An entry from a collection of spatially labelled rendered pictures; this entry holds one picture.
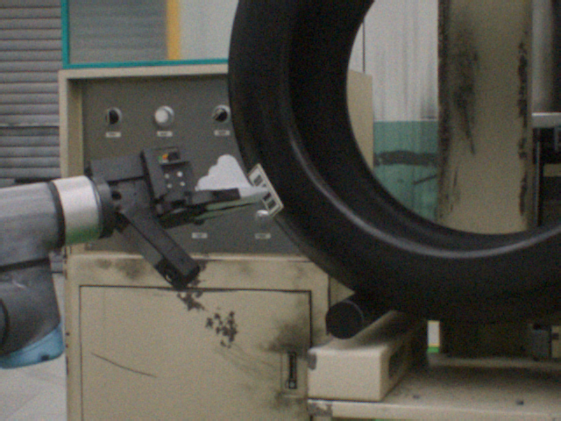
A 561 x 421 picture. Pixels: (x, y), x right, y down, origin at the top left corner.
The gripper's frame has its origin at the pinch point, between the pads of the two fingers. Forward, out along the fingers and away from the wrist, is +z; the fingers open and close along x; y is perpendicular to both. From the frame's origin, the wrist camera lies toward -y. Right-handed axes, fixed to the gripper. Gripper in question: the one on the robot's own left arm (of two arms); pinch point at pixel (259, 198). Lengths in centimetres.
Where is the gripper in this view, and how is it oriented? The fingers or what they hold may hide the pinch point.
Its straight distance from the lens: 133.6
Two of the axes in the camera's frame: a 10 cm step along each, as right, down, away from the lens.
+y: -2.6, -9.4, 2.1
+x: -3.5, 2.9, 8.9
